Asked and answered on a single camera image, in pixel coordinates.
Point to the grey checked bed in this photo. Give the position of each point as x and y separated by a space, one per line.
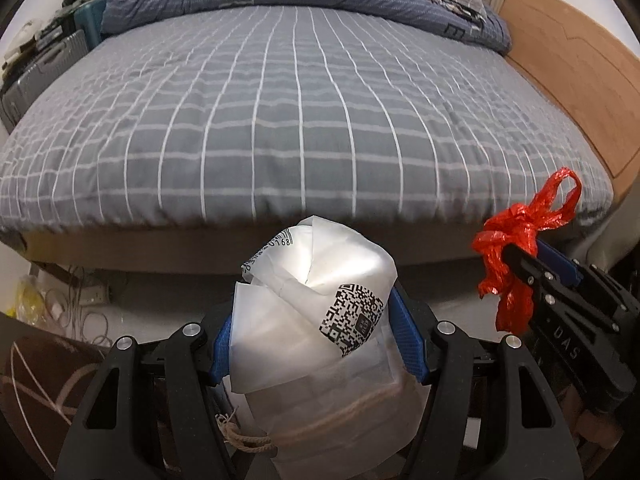
300 125

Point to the person's left leg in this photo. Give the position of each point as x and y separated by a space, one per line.
40 390

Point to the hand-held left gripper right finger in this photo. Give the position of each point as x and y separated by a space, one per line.
407 335

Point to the teal plastic stool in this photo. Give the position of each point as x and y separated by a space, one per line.
92 20

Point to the grey suitcase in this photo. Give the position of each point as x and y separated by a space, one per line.
40 80

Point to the red plastic bag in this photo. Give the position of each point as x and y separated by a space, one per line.
505 240

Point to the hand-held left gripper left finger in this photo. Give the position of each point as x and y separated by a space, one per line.
220 355

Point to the white power strip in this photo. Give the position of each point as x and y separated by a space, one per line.
92 294

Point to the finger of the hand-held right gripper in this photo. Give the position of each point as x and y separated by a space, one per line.
530 277
560 265

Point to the yellow plastic bag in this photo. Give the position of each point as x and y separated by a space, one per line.
30 300

